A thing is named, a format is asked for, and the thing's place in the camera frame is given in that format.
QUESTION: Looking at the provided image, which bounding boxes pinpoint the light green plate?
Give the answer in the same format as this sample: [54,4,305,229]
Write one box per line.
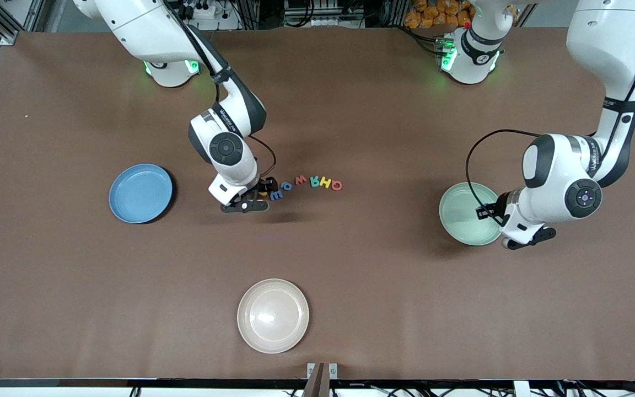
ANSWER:
[439,182,503,246]

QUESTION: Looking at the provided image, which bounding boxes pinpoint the blue plate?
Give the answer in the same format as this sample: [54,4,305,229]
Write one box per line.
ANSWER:
[109,163,174,224]

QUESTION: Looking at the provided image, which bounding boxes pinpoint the beige plate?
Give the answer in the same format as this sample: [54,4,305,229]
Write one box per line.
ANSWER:
[236,278,310,354]

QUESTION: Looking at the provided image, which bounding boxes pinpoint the black equipment rack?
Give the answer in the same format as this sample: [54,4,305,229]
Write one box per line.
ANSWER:
[282,0,406,29]

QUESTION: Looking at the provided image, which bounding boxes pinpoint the white power strip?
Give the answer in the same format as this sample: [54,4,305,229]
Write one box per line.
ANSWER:
[177,0,216,20]

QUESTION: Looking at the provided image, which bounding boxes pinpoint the orange snack packet pile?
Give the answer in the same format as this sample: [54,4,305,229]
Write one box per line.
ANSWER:
[404,0,473,29]

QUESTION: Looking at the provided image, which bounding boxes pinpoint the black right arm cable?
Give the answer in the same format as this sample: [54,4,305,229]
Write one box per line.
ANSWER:
[166,0,278,180]

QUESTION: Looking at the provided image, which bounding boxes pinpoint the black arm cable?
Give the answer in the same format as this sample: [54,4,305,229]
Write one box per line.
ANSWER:
[464,0,635,228]
[166,0,278,180]

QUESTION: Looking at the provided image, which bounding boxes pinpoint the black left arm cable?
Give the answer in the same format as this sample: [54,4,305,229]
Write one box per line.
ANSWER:
[464,0,635,228]

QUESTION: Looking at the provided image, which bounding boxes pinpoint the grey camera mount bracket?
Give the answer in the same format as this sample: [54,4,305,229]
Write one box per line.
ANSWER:
[302,362,338,397]

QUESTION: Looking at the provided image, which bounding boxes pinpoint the floor cable bundle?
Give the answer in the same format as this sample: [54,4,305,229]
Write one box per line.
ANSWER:
[560,369,635,397]

